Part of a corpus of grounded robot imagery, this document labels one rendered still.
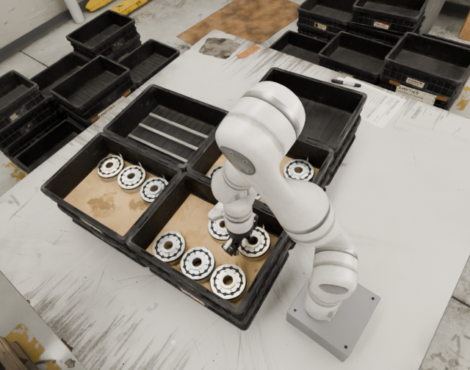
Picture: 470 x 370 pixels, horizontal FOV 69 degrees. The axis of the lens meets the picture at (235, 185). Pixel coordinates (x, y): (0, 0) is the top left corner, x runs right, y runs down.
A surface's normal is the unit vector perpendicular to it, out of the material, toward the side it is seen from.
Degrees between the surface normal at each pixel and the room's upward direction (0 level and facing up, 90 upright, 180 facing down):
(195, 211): 0
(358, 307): 1
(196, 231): 0
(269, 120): 31
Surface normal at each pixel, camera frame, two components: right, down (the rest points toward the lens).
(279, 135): 0.56, 0.14
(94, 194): -0.11, -0.57
